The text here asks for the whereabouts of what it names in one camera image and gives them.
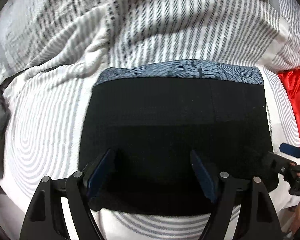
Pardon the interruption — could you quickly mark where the black garment with blue waistband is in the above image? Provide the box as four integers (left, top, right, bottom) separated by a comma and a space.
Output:
78, 60, 279, 216

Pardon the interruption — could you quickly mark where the grey striped white bed quilt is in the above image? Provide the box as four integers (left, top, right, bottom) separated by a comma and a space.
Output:
0, 0, 300, 240

